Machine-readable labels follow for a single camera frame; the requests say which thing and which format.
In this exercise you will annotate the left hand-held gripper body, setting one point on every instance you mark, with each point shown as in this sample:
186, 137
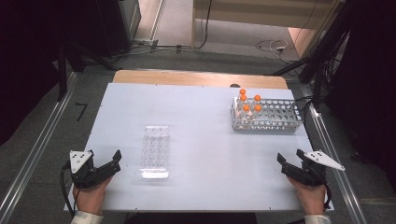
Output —
79, 161

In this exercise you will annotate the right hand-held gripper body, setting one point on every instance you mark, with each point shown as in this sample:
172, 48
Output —
320, 160

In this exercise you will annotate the clear acrylic tube rack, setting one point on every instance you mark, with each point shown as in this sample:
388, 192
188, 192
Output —
155, 146

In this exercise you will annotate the perforated metal tube rack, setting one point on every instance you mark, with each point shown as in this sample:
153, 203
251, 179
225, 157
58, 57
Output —
280, 115

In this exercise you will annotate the orange-capped clear tube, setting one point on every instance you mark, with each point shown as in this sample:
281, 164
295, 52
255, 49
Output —
242, 91
243, 97
257, 97
257, 107
246, 107

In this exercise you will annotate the person's left hand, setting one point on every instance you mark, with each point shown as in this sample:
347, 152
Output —
90, 199

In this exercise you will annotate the person's right hand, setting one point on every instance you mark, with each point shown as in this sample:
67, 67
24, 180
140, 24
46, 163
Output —
311, 199

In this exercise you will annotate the black metal stand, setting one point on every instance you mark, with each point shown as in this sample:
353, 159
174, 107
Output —
317, 62
62, 77

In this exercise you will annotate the person's dark lap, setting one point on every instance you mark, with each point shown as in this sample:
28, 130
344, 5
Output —
186, 218

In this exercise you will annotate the black curtain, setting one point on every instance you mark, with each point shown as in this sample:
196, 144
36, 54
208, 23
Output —
25, 62
367, 77

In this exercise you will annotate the grey power strip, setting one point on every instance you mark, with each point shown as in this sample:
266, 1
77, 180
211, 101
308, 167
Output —
144, 42

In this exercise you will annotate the dark cabinet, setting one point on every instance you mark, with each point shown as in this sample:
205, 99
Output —
112, 25

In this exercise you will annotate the metal floor strip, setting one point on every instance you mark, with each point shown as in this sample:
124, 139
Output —
157, 18

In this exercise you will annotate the aluminium frame rail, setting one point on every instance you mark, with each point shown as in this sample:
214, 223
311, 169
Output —
317, 124
40, 140

